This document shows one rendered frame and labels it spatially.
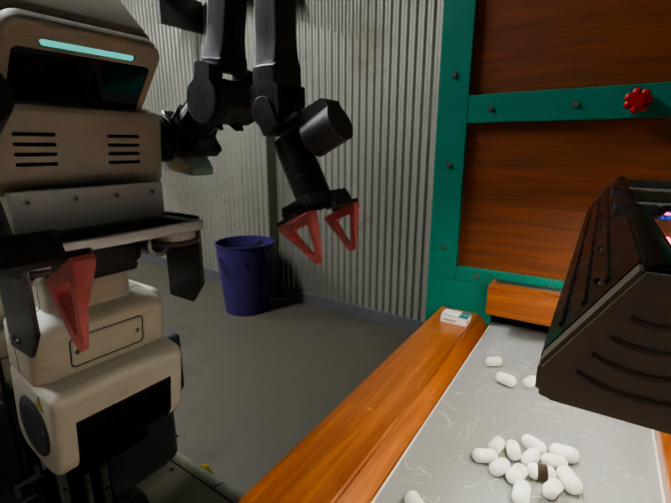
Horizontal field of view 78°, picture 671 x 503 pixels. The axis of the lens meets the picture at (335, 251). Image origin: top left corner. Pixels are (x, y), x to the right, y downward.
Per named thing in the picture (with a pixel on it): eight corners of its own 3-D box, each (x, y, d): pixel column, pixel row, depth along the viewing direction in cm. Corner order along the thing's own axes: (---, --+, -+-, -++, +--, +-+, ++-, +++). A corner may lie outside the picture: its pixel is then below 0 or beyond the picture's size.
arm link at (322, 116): (286, 108, 71) (250, 103, 64) (335, 69, 64) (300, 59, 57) (312, 172, 71) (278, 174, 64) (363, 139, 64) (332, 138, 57)
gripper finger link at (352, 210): (375, 241, 69) (354, 190, 69) (352, 250, 63) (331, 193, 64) (345, 253, 73) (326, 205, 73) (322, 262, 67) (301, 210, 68)
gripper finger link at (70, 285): (127, 333, 35) (87, 230, 35) (28, 369, 29) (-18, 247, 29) (96, 347, 39) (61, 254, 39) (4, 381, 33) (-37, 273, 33)
